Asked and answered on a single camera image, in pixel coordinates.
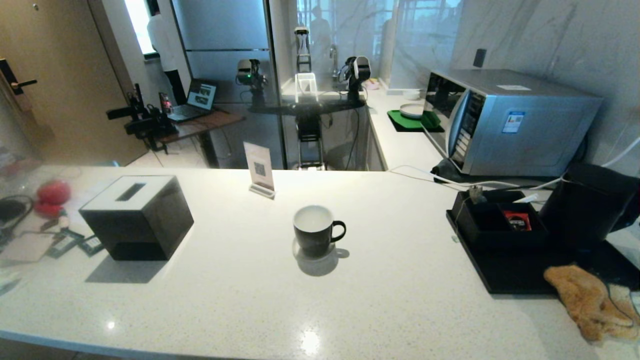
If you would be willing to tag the black electric kettle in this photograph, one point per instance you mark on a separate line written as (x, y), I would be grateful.
(580, 205)

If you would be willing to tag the robot behind glass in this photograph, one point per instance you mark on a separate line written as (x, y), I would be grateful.
(307, 130)

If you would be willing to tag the black ceramic mug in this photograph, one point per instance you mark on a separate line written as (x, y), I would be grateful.
(312, 240)

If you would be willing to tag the QR code sign stand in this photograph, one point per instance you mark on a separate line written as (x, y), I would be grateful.
(259, 167)

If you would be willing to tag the white plate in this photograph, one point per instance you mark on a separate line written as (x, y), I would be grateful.
(411, 111)

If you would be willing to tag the wooden table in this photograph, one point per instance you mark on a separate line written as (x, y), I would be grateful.
(210, 122)

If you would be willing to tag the open laptop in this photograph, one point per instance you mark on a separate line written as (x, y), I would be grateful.
(200, 96)

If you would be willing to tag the silver refrigerator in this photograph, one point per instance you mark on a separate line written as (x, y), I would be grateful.
(220, 30)

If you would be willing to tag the black organizer box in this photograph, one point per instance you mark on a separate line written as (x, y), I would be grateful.
(500, 239)

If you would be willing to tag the black tissue box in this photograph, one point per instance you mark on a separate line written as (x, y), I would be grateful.
(135, 225)

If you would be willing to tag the red coffee sachet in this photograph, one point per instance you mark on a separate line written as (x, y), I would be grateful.
(517, 220)

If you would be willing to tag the person in white shirt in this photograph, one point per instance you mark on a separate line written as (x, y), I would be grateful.
(162, 37)

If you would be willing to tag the silver microwave oven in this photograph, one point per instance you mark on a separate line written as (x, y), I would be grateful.
(530, 135)

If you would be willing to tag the black serving tray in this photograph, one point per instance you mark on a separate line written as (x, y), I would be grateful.
(515, 275)

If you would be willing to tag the dark card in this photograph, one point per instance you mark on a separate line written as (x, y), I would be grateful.
(64, 244)
(92, 245)

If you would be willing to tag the bright window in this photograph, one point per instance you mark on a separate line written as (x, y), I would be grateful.
(137, 27)

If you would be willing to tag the red plush toy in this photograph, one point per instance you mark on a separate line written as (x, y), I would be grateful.
(54, 192)

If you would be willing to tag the wooden door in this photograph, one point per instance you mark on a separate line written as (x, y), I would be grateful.
(65, 75)

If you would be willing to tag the orange cloth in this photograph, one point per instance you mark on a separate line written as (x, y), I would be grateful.
(585, 300)

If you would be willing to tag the pale paper card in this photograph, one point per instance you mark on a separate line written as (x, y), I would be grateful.
(27, 247)

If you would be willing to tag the black wall outlet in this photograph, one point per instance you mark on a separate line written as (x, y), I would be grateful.
(479, 58)

